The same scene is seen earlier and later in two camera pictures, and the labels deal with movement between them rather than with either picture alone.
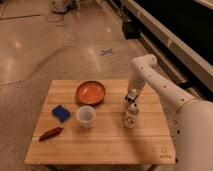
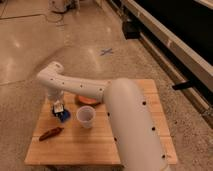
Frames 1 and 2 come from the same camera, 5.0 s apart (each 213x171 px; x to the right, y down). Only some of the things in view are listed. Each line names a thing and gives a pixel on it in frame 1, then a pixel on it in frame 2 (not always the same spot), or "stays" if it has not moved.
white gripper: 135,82 → 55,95
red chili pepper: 51,132 stays
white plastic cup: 86,114 stays
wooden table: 86,122 stays
